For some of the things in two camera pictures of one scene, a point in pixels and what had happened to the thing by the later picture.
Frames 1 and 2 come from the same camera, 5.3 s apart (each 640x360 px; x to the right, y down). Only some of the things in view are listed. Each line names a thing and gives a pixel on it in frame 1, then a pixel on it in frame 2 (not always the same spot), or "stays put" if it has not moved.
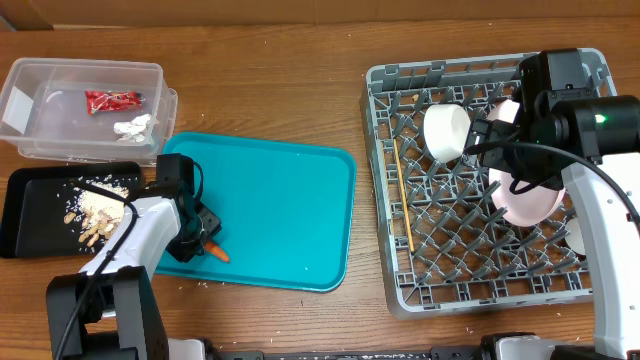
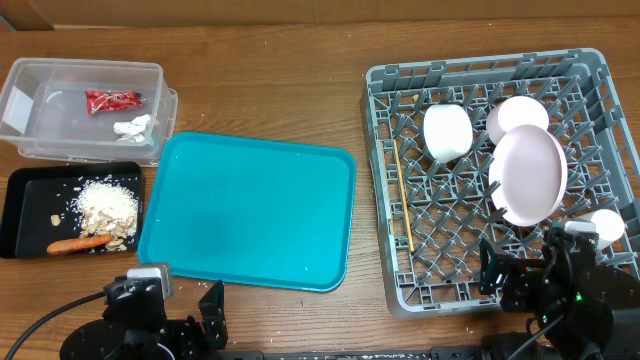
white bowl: x=447 y=130 stays put
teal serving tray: x=285 y=210 stays put
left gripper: x=208 y=226 -> x=210 y=308
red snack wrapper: x=111 y=100 stays put
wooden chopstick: x=404 y=196 stays put
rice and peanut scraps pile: x=94 y=216 stays put
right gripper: x=482 y=137 -> x=526 y=278
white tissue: x=133 y=131 stays put
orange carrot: x=217 y=250 -> x=78 y=244
